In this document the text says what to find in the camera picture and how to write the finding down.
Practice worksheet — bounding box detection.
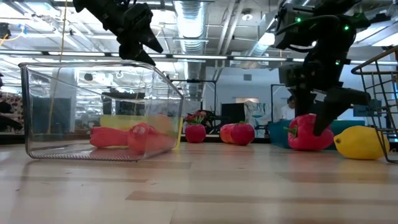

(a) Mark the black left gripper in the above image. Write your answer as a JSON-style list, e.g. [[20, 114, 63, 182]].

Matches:
[[73, 0, 164, 66]]

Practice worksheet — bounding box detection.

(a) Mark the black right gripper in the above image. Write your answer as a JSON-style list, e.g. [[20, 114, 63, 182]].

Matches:
[[291, 37, 371, 137]]

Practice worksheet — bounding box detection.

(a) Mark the red toy bell pepper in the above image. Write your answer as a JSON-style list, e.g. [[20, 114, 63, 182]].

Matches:
[[283, 113, 335, 152]]

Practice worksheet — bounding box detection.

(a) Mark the yellow toy lemon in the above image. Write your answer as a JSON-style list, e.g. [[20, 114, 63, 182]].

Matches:
[[333, 125, 391, 161]]

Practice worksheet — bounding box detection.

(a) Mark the toy orange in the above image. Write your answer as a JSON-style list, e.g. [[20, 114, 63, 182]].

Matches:
[[151, 115, 174, 133]]

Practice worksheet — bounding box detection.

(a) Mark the red toy strawberry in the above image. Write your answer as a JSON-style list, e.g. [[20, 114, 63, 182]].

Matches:
[[184, 123, 207, 144]]

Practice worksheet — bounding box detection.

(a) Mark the clear plastic bin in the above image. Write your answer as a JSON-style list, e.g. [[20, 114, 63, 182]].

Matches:
[[17, 61, 185, 162]]

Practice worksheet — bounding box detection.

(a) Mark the person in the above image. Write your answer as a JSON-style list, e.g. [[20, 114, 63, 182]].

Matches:
[[280, 95, 296, 121]]

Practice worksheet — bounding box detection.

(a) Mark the teal fabric basket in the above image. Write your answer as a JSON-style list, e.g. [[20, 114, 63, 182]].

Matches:
[[269, 119, 366, 151]]

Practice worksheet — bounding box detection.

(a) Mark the translucent yellow plastic bin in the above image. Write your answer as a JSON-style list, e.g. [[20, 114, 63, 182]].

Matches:
[[99, 114, 184, 150]]

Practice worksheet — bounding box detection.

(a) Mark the red flower bouquet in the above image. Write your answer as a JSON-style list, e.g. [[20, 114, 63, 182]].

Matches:
[[184, 110, 208, 125]]

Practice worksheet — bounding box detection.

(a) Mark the red patterned cloth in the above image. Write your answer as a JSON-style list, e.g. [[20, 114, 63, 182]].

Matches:
[[0, 95, 25, 133]]

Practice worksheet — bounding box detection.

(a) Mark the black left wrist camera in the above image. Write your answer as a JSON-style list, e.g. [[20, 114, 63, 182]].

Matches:
[[124, 2, 154, 30]]

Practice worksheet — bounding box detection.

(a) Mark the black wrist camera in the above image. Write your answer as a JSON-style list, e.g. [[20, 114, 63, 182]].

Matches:
[[279, 63, 308, 88], [124, 2, 154, 30]]

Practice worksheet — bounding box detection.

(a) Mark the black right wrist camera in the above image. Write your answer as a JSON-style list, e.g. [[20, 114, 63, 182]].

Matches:
[[279, 63, 308, 88]]

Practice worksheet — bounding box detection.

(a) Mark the black metal stand frame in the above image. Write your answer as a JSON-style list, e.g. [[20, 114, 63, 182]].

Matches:
[[270, 83, 295, 123]]

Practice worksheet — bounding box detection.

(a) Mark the silver ceiling air duct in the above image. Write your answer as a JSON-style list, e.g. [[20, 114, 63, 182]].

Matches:
[[173, 0, 208, 91]]

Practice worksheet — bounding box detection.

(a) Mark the brown wire basket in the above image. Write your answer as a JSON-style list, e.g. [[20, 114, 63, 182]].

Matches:
[[351, 46, 398, 164]]

